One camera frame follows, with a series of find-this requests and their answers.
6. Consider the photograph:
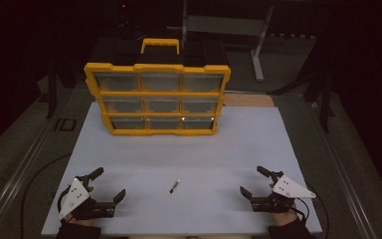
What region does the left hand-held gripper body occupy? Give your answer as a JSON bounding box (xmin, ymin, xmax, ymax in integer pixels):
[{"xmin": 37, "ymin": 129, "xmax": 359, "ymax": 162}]
[{"xmin": 58, "ymin": 177, "xmax": 117, "ymax": 221}]

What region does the yellow black drawer organizer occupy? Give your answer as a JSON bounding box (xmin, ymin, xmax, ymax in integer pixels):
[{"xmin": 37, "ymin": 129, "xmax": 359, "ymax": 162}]
[{"xmin": 83, "ymin": 37, "xmax": 232, "ymax": 137}]

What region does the small clear plastic tube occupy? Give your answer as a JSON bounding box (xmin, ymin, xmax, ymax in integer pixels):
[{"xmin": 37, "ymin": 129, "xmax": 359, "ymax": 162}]
[{"xmin": 169, "ymin": 178, "xmax": 182, "ymax": 194}]

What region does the left hand-held gripper cable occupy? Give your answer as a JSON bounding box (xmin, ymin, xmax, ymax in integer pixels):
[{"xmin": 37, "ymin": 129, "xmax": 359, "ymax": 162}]
[{"xmin": 57, "ymin": 185, "xmax": 73, "ymax": 221}]

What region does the grey metal stand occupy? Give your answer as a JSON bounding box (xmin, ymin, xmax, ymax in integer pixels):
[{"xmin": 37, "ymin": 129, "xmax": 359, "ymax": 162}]
[{"xmin": 167, "ymin": 0, "xmax": 275, "ymax": 83}]

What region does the long black cable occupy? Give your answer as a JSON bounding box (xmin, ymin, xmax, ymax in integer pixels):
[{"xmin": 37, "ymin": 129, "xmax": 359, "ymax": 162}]
[
  {"xmin": 305, "ymin": 183, "xmax": 330, "ymax": 239},
  {"xmin": 19, "ymin": 152, "xmax": 73, "ymax": 239}
]

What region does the metal floor rail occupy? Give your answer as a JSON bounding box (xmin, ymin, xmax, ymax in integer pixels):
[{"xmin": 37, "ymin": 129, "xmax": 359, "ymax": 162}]
[
  {"xmin": 307, "ymin": 99, "xmax": 379, "ymax": 239},
  {"xmin": 0, "ymin": 96, "xmax": 78, "ymax": 239}
]

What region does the right hand-held gripper cable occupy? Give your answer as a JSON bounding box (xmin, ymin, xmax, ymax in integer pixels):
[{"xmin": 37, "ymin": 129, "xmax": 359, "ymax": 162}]
[{"xmin": 291, "ymin": 197, "xmax": 311, "ymax": 222}]

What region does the grid of clear drawers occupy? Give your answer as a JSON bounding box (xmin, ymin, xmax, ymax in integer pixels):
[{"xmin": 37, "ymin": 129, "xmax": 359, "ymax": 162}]
[{"xmin": 94, "ymin": 72, "xmax": 225, "ymax": 130}]

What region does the wooden board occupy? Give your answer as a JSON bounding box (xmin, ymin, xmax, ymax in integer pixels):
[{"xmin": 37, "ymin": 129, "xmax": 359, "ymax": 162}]
[{"xmin": 223, "ymin": 93, "xmax": 276, "ymax": 108}]

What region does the person's left hand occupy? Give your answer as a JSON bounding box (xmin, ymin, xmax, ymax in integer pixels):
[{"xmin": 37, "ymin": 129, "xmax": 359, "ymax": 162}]
[{"xmin": 63, "ymin": 185, "xmax": 96, "ymax": 228}]

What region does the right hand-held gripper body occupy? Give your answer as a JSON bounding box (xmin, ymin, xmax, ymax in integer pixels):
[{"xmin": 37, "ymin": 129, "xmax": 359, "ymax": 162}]
[{"xmin": 249, "ymin": 174, "xmax": 317, "ymax": 214}]

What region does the clear plastic drawer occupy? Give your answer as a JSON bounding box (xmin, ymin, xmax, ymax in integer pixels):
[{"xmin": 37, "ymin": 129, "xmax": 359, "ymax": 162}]
[{"xmin": 181, "ymin": 117, "xmax": 215, "ymax": 130}]

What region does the person's right hand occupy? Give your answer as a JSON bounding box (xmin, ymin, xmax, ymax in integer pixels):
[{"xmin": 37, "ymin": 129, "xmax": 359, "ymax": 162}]
[{"xmin": 273, "ymin": 208, "xmax": 300, "ymax": 228}]

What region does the hand-held gripper cable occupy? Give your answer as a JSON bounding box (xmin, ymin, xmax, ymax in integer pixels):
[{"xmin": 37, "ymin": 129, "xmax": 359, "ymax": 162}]
[
  {"xmin": 57, "ymin": 185, "xmax": 73, "ymax": 221},
  {"xmin": 291, "ymin": 197, "xmax": 311, "ymax": 222}
]

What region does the black stand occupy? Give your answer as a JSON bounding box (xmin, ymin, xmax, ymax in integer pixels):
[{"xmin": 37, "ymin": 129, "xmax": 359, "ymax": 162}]
[
  {"xmin": 44, "ymin": 57, "xmax": 60, "ymax": 120},
  {"xmin": 267, "ymin": 49, "xmax": 334, "ymax": 133}
]

